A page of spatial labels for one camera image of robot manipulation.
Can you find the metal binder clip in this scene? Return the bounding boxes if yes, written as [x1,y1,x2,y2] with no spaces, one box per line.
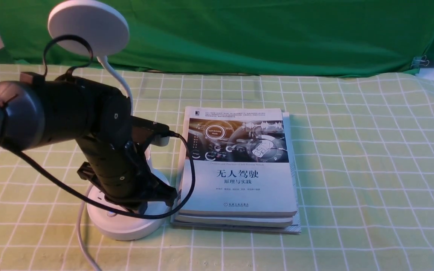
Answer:
[410,55,429,69]

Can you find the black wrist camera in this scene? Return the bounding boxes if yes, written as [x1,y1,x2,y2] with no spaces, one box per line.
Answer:
[130,116,170,149]

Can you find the white desk lamp with sockets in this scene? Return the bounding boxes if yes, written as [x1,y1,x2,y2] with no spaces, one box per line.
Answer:
[47,0,164,242]

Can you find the black camera cable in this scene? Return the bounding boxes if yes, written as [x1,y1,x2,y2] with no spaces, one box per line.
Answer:
[0,132,196,271]

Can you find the green backdrop cloth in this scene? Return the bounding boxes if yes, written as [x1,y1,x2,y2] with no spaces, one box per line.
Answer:
[0,0,434,78]

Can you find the white lamp power cable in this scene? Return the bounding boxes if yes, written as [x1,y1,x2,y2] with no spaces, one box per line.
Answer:
[76,183,102,271]

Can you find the bottom thin book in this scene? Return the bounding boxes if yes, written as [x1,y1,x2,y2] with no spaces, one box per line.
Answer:
[170,112,302,234]

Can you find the green checkered tablecloth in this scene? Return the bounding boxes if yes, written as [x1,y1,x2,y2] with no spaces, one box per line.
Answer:
[0,72,434,271]

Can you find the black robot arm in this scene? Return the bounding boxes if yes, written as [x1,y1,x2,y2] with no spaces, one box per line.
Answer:
[0,72,177,215]

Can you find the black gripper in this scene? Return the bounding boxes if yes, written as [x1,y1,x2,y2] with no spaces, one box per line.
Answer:
[76,135,177,216]

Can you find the white self-driving textbook on top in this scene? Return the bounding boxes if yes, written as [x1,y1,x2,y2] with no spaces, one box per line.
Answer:
[179,106,298,217]

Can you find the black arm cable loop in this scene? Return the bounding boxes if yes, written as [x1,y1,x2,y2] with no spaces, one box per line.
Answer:
[42,35,94,77]

